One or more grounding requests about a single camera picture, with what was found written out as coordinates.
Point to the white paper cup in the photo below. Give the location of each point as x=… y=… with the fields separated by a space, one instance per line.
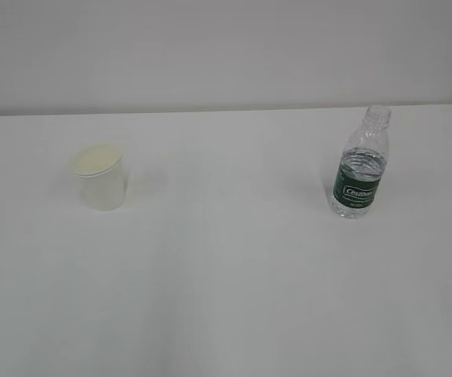
x=99 y=169

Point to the clear water bottle green label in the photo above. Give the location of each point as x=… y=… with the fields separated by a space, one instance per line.
x=362 y=165

